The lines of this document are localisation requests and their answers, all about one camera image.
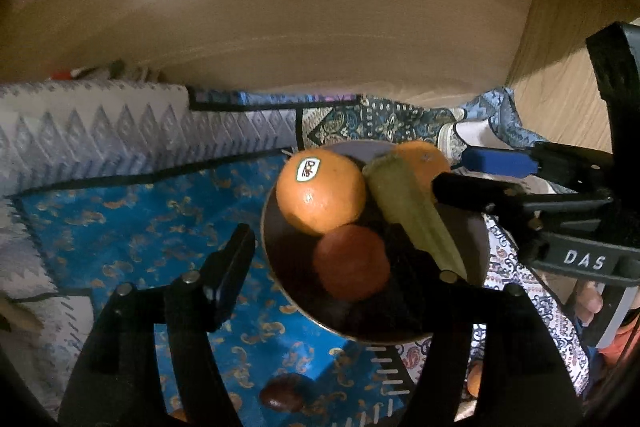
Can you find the reddish round fruit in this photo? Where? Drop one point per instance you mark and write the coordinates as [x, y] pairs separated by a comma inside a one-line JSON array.
[[350, 262]]

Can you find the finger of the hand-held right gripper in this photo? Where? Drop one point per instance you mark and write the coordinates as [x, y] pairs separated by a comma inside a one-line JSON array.
[[470, 191], [500, 161]]

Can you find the dark round plate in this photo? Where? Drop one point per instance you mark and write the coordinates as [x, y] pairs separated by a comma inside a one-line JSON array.
[[295, 267]]

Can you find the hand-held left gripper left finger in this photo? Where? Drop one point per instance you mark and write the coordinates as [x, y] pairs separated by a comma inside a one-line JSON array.
[[231, 268]]

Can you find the small orange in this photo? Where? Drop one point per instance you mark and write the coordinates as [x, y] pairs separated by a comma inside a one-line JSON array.
[[475, 381]]

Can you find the person's right hand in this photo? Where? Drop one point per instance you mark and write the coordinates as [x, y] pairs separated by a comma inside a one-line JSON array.
[[589, 303]]

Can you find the plain orange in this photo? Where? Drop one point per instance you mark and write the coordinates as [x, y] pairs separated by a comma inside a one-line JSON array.
[[425, 164]]

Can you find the dark purple plum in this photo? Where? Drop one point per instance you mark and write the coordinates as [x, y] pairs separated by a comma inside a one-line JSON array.
[[282, 394]]

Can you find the orange with white sticker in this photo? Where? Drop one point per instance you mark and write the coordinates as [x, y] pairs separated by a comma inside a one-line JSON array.
[[320, 192]]

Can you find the grey white zigzag blanket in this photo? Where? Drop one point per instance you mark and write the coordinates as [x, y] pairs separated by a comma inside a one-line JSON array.
[[100, 132]]

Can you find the dark blue paisley cloth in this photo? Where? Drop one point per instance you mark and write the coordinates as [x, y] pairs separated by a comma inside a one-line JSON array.
[[360, 122]]

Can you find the green ridged banana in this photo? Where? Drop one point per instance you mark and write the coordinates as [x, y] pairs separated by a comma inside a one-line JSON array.
[[405, 194]]

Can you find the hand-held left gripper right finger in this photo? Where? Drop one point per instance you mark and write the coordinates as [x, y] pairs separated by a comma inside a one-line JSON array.
[[452, 307]]

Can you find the white blue batik cloth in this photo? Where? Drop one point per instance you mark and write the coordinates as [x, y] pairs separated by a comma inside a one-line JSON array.
[[505, 267]]

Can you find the blue gold patterned cloth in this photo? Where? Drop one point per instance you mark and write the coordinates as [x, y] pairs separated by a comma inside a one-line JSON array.
[[150, 232]]

